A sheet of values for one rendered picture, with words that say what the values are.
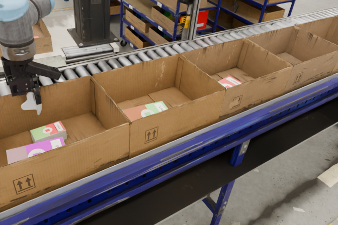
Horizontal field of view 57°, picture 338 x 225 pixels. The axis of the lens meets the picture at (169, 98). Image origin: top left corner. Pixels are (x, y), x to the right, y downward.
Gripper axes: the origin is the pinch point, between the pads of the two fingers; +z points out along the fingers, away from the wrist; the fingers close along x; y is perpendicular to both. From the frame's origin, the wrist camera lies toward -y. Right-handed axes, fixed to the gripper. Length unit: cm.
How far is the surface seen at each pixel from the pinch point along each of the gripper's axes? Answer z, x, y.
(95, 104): 3.5, 3.8, -19.0
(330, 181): 98, 47, -174
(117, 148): 1.6, 28.8, -15.3
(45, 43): 17, -76, -23
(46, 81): 23, -48, -14
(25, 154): 2.2, 17.8, 8.7
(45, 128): 4.7, 6.5, 0.2
